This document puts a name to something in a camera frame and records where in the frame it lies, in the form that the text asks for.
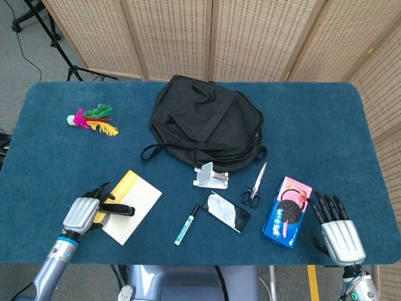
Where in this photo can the colourful feather shuttlecock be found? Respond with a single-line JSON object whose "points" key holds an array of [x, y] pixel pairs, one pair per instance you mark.
{"points": [[94, 120]]}

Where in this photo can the blue Oreo cookie box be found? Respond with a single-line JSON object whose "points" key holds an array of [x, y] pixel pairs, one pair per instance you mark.
{"points": [[286, 216]]}

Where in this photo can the green and white marker pen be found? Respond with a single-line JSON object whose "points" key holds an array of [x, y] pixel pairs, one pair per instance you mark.
{"points": [[187, 225]]}

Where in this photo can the black backpack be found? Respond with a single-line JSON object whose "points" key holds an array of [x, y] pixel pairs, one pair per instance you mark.
{"points": [[203, 122]]}

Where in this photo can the grey robot torso base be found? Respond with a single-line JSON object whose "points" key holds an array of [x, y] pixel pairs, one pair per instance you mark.
{"points": [[188, 282]]}

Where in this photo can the white folding phone stand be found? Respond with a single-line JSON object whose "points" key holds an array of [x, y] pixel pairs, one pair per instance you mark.
{"points": [[210, 177]]}

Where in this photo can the yellow and white notebook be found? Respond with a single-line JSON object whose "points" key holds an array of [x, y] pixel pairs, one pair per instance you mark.
{"points": [[138, 200]]}

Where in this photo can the black office chair base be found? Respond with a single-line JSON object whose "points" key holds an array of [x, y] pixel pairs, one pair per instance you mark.
{"points": [[22, 19]]}

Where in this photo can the wicker folding screen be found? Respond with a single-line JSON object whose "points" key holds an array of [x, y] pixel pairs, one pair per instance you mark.
{"points": [[175, 37]]}

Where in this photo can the black smartphone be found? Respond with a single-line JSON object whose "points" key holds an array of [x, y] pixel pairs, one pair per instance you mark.
{"points": [[225, 211]]}

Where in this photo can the black tripod stand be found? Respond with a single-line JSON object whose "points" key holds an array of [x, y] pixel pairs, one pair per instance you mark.
{"points": [[56, 40]]}

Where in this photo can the blue table mat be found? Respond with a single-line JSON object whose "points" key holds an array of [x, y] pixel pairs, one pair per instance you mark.
{"points": [[313, 131]]}

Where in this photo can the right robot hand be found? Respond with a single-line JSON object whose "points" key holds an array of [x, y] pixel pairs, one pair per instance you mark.
{"points": [[341, 239]]}

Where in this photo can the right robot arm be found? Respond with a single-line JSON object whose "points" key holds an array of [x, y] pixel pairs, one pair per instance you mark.
{"points": [[360, 283]]}

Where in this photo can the small black device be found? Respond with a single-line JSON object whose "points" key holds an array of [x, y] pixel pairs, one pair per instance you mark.
{"points": [[117, 209]]}

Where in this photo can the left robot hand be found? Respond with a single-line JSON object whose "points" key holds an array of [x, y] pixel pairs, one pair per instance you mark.
{"points": [[81, 214]]}

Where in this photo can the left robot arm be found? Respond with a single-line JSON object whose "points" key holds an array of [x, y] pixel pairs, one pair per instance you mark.
{"points": [[44, 272]]}

